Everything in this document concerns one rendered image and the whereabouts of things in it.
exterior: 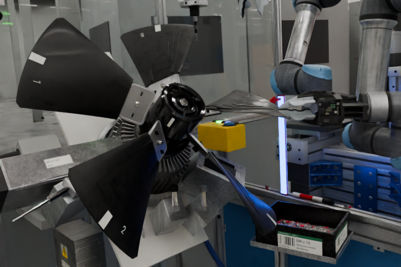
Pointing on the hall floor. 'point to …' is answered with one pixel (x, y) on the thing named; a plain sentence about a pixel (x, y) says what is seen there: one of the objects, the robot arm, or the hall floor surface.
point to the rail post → (218, 236)
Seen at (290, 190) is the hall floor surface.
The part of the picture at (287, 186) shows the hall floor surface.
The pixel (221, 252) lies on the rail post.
